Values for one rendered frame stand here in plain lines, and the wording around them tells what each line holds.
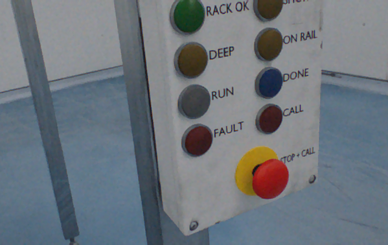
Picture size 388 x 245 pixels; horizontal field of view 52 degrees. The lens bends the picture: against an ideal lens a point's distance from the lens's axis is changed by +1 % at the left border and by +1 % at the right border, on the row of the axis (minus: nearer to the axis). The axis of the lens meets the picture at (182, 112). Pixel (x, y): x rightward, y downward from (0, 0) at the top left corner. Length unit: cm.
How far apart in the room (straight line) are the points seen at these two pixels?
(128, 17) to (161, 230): 23
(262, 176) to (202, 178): 5
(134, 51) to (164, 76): 7
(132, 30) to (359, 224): 163
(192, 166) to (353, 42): 333
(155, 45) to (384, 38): 323
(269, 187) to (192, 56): 15
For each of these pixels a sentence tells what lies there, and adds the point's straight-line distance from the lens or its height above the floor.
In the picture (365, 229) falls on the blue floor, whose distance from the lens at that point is 188.
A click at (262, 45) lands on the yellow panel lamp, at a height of 101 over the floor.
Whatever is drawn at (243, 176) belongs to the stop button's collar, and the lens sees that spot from 39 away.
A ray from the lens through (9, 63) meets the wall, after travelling 421.
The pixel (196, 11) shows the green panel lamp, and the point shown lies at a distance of 32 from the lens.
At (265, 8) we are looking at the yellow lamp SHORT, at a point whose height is 104.
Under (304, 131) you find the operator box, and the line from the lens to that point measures 43.
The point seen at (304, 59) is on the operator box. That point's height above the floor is 99.
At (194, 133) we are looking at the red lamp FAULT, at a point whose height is 95.
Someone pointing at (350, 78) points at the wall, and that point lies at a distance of 372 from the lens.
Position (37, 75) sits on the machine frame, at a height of 77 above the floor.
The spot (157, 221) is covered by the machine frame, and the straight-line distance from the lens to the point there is 46.
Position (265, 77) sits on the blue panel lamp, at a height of 98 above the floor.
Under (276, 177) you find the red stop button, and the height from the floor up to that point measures 89.
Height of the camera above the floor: 108
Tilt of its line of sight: 20 degrees down
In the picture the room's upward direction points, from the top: 5 degrees counter-clockwise
